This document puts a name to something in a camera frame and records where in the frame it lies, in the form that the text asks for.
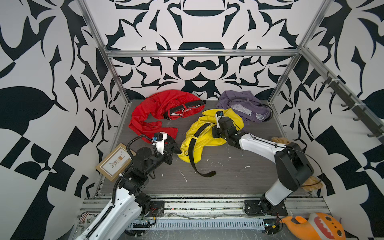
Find yellow trousers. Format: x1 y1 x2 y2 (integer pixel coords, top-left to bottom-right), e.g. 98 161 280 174
178 109 245 164

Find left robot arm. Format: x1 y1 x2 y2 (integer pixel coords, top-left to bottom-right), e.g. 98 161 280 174
77 132 181 240

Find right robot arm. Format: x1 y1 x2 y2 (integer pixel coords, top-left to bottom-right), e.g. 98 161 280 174
213 117 314 213

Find purple trousers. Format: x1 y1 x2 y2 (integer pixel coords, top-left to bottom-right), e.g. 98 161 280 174
216 91 273 126

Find black belt in red trousers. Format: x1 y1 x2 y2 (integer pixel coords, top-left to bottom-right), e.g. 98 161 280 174
163 100 206 120

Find red trousers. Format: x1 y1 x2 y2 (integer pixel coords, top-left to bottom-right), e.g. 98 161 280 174
129 90 201 139

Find framed picture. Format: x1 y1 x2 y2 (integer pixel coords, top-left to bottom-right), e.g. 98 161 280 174
96 144 132 182

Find brown teddy bear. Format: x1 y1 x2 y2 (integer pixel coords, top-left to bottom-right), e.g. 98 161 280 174
271 137 324 192

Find striped printed card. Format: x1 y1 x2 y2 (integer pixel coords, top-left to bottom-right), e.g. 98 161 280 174
79 212 100 228

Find orange monster plush toy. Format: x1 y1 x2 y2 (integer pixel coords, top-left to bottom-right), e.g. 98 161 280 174
281 213 346 240

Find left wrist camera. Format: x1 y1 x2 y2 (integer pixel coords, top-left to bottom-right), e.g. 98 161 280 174
152 132 168 155

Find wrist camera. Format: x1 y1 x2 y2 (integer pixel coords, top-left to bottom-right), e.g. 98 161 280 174
216 111 224 129
152 132 168 155

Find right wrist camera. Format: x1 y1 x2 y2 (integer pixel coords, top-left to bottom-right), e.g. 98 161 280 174
216 111 224 129

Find white cable duct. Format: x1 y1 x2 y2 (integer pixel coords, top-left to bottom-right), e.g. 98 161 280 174
128 219 265 231

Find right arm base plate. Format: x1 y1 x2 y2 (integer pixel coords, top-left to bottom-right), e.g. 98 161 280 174
244 200 288 217

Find black coat hook rail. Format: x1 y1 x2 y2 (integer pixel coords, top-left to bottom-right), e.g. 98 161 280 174
322 71 384 145

